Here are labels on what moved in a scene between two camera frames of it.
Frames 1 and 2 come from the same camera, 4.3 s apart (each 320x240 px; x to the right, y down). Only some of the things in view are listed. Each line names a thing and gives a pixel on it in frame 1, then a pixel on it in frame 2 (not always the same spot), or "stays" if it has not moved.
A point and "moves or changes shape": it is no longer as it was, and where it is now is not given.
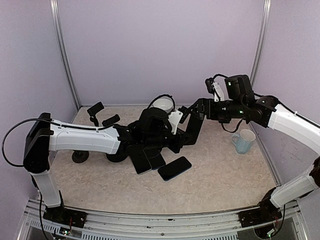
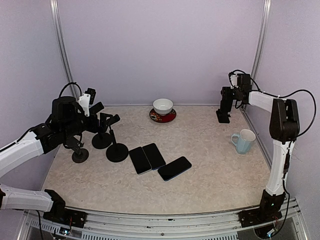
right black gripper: (202, 102) → (226, 93)
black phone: (194, 125) moves or changes shape
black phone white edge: (140, 160) stays
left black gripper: (177, 146) → (93, 127)
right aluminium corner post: (260, 42) stays
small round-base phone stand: (80, 156) stays
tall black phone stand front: (119, 156) stays
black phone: (154, 157) stays
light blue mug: (243, 141) stays
